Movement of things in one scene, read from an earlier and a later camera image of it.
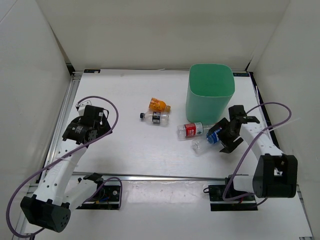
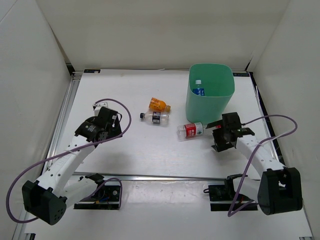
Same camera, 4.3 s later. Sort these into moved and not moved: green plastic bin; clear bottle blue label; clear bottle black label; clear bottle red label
Moved: clear bottle blue label
Not moved: clear bottle black label; clear bottle red label; green plastic bin
